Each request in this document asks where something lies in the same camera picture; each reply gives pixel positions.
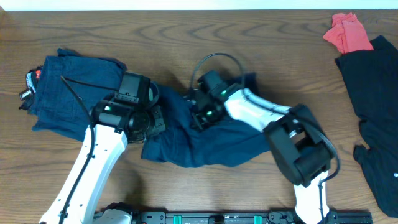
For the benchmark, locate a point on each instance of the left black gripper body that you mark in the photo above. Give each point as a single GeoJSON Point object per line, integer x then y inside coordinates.
{"type": "Point", "coordinates": [150, 123]}

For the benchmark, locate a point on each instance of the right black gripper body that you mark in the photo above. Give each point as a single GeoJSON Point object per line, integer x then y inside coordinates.
{"type": "Point", "coordinates": [207, 115]}

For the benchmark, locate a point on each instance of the navy blue shorts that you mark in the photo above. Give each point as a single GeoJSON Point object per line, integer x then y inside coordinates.
{"type": "Point", "coordinates": [71, 83]}
{"type": "Point", "coordinates": [228, 143]}

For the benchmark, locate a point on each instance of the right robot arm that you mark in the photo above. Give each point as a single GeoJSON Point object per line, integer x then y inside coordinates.
{"type": "Point", "coordinates": [299, 146]}

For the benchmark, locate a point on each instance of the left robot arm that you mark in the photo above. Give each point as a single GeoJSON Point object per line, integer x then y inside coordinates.
{"type": "Point", "coordinates": [114, 125]}

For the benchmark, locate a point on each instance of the folded navy blue shorts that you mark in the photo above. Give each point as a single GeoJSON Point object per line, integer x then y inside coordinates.
{"type": "Point", "coordinates": [71, 83]}

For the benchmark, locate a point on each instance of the black garment with printed label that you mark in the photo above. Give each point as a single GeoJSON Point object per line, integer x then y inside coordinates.
{"type": "Point", "coordinates": [27, 96]}

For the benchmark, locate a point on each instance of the red cloth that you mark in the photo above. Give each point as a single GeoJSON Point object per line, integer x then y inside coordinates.
{"type": "Point", "coordinates": [347, 34]}

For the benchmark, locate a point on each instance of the black polo shirt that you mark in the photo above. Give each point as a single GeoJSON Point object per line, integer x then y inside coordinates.
{"type": "Point", "coordinates": [370, 77]}

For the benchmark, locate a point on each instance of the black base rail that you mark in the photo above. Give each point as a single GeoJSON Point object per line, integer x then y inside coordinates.
{"type": "Point", "coordinates": [217, 217]}

